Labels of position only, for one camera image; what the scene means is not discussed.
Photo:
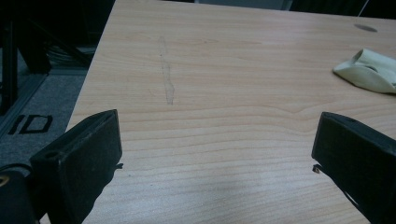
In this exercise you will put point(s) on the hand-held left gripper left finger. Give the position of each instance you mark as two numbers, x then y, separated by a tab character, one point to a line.
81	155

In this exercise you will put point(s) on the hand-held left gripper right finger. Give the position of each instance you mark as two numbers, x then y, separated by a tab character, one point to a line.
358	155

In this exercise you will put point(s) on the pale green sock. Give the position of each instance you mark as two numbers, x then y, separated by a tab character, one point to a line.
370	73

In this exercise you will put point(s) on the black metal stand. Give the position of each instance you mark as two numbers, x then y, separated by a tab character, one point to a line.
28	40

